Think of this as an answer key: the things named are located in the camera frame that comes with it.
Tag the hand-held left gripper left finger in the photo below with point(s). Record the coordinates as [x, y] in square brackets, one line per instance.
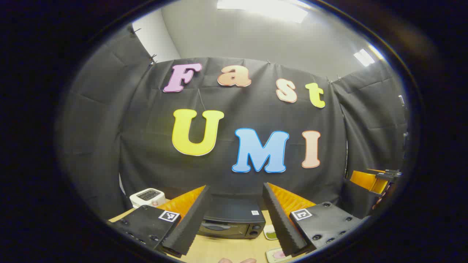
[193, 219]

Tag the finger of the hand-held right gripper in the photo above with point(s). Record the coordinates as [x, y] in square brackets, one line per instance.
[365, 180]

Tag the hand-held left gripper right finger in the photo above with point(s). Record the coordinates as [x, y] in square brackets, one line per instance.
[279, 223]

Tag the pink ham slice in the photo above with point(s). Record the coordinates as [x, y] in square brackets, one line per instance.
[279, 254]

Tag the beige food plate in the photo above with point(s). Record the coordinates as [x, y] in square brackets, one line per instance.
[270, 255]

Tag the black electric oven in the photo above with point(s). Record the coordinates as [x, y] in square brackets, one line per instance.
[234, 215]

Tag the white divided bean dish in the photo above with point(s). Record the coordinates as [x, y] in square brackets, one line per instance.
[271, 233]

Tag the white toaster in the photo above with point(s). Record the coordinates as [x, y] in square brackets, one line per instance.
[148, 197]

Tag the black backdrop cloth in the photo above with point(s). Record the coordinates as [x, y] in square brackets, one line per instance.
[146, 146]

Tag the small ceiling light panel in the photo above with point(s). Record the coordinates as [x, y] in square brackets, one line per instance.
[365, 56]

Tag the large ceiling light panel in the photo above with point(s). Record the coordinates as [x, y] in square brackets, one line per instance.
[263, 9]

